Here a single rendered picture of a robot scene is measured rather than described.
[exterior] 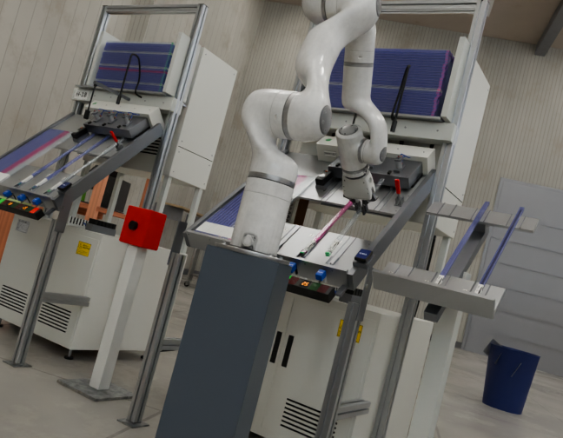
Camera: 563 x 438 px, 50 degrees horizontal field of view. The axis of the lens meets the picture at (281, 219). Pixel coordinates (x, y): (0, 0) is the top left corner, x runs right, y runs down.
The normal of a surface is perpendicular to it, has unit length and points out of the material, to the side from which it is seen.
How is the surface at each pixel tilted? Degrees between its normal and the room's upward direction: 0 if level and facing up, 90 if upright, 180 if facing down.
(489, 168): 90
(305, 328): 90
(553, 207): 90
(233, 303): 90
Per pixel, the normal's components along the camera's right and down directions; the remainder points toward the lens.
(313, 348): -0.50, -0.19
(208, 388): -0.18, -0.12
